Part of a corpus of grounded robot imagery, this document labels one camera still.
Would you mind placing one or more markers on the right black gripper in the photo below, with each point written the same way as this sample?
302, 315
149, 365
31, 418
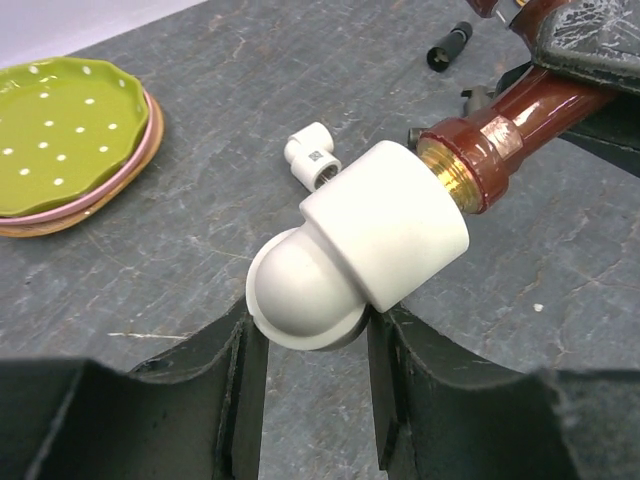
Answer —
598, 42

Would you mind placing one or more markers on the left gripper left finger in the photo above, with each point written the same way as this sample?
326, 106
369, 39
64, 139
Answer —
195, 411

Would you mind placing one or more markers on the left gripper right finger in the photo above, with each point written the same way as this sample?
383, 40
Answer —
443, 412

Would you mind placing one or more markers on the white elbow pipe fitting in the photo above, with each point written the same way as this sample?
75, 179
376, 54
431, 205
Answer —
370, 237

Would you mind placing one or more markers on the second white elbow fitting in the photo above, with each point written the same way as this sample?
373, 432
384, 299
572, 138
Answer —
309, 152

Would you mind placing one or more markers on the bronze metal faucet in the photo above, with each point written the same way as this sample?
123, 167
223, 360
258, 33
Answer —
476, 98

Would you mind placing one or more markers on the black cylindrical pipe piece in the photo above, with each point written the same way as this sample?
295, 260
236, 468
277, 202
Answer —
448, 48

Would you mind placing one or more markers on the pink plate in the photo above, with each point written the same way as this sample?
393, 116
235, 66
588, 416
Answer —
153, 132

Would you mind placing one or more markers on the green dotted plate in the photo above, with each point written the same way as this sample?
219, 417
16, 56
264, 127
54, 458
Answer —
67, 125

